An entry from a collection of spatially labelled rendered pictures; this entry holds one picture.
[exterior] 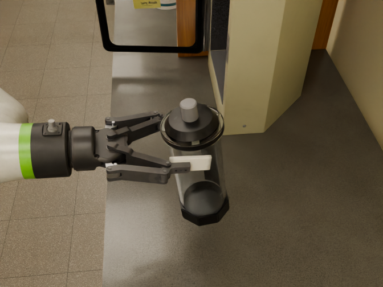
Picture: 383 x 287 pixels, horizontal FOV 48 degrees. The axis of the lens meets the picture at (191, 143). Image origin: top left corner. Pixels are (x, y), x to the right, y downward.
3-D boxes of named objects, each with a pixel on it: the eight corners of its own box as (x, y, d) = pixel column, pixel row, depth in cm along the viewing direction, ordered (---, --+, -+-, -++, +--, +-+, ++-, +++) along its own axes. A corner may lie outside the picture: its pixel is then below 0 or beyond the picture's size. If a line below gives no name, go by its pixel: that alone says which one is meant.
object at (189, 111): (214, 111, 78) (211, 81, 73) (224, 146, 71) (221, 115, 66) (163, 120, 77) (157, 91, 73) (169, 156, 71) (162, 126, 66)
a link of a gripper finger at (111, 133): (110, 154, 75) (106, 150, 76) (163, 132, 80) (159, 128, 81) (109, 137, 72) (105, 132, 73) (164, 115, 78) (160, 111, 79)
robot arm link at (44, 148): (43, 155, 78) (37, 193, 72) (32, 103, 70) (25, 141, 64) (77, 153, 79) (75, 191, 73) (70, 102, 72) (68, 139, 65)
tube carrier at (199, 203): (224, 177, 92) (216, 98, 77) (236, 218, 84) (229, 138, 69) (174, 187, 91) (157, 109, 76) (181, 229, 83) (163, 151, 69)
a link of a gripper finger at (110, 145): (109, 139, 72) (105, 144, 71) (172, 158, 70) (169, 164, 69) (110, 156, 75) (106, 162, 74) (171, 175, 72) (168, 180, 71)
